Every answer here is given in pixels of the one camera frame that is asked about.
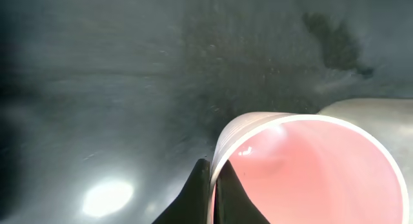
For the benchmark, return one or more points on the pink cup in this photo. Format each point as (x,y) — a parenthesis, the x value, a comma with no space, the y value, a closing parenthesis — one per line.
(306,169)

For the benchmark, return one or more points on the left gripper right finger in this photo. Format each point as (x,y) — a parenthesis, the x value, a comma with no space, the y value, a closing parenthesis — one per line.
(230,201)

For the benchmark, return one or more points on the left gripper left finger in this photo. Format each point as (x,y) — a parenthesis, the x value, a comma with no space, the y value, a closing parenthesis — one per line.
(193,198)

